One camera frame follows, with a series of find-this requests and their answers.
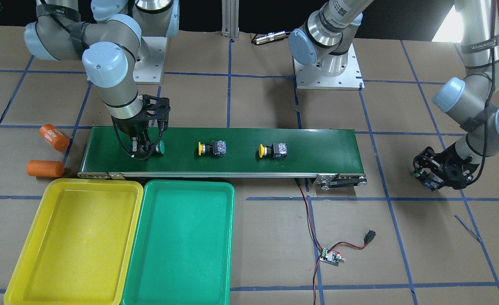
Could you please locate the red black power wire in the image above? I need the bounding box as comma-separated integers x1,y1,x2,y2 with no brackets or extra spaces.
294,178,366,305

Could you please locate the small motor controller board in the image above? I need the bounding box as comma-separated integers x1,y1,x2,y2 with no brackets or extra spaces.
319,247,346,266

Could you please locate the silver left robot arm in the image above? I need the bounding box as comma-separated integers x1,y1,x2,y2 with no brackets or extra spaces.
288,0,499,191

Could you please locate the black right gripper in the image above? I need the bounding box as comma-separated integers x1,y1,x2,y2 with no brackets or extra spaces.
112,95,171,158

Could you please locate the black barrel connector plug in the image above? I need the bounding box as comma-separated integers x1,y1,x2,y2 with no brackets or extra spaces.
363,230,377,244

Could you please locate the green push button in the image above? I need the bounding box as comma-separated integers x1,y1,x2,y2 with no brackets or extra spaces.
414,169,443,191
147,140,166,155

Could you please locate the yellow push button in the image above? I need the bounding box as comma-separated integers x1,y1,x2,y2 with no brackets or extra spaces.
258,143,288,159
197,140,227,157

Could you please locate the green plastic tray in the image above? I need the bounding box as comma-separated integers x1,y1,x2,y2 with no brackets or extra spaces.
120,180,235,305

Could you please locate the orange cylinder marked 4680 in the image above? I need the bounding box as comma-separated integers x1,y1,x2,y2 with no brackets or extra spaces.
39,124,71,151

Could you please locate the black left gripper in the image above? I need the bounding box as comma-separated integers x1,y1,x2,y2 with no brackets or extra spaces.
413,146,480,190

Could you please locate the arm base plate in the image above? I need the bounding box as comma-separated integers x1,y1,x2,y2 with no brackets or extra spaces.
86,36,168,85
293,45,365,90

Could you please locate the plain orange cylinder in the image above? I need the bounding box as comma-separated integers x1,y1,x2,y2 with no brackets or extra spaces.
26,160,65,177

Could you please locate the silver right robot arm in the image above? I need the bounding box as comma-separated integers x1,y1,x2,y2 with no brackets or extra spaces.
24,0,180,160

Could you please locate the yellow plastic tray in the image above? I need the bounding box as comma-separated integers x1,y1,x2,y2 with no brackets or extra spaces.
3,178,144,305

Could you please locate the green conveyor belt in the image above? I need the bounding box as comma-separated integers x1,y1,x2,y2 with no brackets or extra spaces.
78,127,367,190

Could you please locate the aluminium frame post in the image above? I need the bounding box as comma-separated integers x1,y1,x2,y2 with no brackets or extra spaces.
221,0,239,40

